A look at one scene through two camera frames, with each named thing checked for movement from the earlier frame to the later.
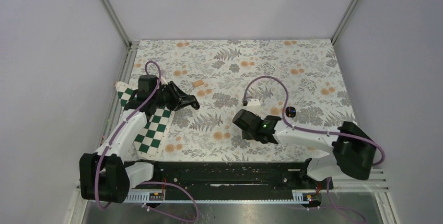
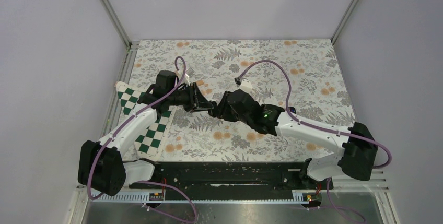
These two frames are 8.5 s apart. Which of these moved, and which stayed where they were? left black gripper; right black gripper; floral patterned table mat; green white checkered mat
Moved: left black gripper; right black gripper
Stayed: floral patterned table mat; green white checkered mat
